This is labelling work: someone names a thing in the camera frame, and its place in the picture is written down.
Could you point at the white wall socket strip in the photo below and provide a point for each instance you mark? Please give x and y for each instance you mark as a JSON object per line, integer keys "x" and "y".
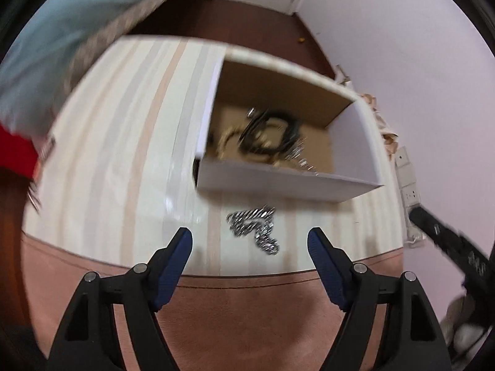
{"x": 410, "y": 193}

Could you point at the person's right hand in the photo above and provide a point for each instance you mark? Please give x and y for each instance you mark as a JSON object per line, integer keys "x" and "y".
{"x": 464, "y": 324}

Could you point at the striped and pink tablecloth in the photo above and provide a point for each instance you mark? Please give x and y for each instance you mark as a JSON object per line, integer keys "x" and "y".
{"x": 127, "y": 170}

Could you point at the light blue duvet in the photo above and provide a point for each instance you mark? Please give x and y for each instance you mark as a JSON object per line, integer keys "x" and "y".
{"x": 69, "y": 34}

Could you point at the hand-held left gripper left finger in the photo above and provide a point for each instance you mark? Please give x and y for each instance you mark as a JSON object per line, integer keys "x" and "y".
{"x": 176, "y": 266}

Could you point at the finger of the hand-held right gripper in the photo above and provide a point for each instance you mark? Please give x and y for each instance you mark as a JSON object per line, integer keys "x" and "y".
{"x": 435, "y": 226}

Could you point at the red bed sheet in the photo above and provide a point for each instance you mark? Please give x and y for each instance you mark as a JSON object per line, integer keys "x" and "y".
{"x": 19, "y": 150}

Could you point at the checkered brown cloth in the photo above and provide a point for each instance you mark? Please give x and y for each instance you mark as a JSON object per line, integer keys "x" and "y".
{"x": 379, "y": 123}

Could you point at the cardboard box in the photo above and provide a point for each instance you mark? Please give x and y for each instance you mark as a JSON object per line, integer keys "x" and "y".
{"x": 278, "y": 123}

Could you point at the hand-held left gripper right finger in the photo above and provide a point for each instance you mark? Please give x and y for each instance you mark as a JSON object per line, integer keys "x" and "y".
{"x": 328, "y": 270}

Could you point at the black wristband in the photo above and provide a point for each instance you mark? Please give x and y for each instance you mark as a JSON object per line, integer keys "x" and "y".
{"x": 270, "y": 133}

